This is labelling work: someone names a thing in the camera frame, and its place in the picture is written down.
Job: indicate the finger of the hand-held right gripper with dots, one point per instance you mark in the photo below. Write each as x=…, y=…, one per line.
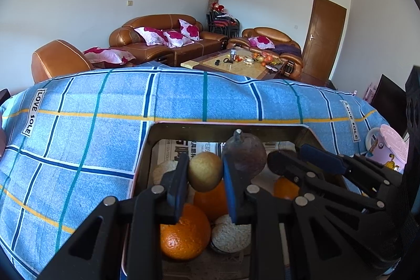
x=285, y=163
x=323, y=158

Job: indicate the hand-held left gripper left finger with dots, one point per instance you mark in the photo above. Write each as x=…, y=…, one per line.
x=178, y=188

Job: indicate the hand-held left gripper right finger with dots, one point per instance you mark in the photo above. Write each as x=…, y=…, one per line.
x=229, y=191

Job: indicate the medium orange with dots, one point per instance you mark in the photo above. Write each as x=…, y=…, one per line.
x=211, y=201

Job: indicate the small orange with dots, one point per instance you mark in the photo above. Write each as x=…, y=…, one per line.
x=283, y=188

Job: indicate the kumquat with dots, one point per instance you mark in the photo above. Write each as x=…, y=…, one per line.
x=205, y=171

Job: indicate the stemmed brown passion fruit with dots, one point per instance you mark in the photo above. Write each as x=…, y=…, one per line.
x=246, y=155

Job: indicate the pink tin box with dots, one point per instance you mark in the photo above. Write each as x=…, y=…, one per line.
x=144, y=162

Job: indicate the large orange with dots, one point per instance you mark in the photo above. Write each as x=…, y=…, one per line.
x=183, y=234

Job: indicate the pink cartoon cup with lid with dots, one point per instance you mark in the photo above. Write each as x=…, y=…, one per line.
x=390, y=142

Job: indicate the black television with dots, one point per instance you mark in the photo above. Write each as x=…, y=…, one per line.
x=388, y=96

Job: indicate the pile of fruit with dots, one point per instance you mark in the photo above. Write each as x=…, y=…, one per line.
x=267, y=58

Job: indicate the wooden coffee table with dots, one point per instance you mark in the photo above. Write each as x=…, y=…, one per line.
x=229, y=69

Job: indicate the blue checked tablecloth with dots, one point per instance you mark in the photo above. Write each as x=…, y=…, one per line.
x=98, y=109

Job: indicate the purple blanket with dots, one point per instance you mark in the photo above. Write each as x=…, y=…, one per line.
x=288, y=48

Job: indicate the dark jar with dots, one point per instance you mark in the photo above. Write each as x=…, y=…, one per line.
x=233, y=54

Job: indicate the pink floral pillow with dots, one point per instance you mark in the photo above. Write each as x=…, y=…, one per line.
x=189, y=28
x=177, y=38
x=152, y=35
x=261, y=42

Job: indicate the brown wooden door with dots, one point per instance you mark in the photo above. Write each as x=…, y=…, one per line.
x=325, y=30

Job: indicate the brown leather armchair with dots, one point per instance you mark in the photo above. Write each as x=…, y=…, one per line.
x=272, y=34

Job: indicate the stacked dark chairs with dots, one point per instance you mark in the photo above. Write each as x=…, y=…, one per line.
x=218, y=25

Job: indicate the long brown leather sofa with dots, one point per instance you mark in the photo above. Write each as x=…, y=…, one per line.
x=147, y=22

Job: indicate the red plush toys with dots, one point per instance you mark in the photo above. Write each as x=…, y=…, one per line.
x=216, y=7

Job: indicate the brown leather stool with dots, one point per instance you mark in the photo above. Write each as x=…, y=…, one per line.
x=55, y=58

